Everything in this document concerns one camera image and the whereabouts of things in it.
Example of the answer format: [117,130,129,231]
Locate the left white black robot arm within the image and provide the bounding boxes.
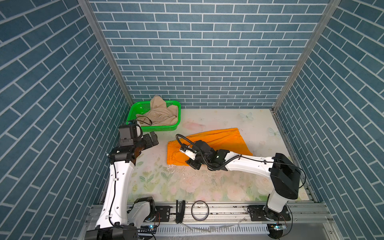
[85,132,159,240]

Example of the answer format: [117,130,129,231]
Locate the right corner aluminium post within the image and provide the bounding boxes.
[272,0,341,114]

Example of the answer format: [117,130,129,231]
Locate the black clamp bracket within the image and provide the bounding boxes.
[175,200,186,224]

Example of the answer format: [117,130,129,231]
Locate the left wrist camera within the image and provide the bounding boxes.
[119,120,143,147]

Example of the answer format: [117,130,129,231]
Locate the orange shorts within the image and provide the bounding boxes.
[167,128,253,166]

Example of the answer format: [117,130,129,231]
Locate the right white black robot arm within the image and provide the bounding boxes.
[178,140,305,221]

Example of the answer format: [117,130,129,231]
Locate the black cable ring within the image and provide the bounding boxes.
[191,200,210,222]

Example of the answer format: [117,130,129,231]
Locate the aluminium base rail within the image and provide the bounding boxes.
[78,201,343,240]

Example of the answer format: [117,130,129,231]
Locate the circuit board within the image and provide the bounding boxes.
[141,225,158,235]
[267,224,285,236]

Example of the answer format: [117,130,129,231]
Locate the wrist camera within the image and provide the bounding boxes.
[119,120,143,147]
[180,147,196,161]

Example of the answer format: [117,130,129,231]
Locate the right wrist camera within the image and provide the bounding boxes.
[180,147,196,161]

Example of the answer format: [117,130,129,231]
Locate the corner aluminium post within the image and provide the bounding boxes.
[272,0,341,114]
[78,0,134,106]

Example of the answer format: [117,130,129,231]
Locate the green plastic basket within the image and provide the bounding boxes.
[127,96,181,132]

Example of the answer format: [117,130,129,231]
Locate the right circuit board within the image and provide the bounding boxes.
[267,224,285,236]

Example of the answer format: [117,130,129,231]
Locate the beige shorts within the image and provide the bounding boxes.
[136,96,179,127]

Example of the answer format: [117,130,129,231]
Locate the left corner aluminium post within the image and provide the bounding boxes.
[78,0,134,106]

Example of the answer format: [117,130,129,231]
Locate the left circuit board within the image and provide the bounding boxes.
[141,225,158,235]

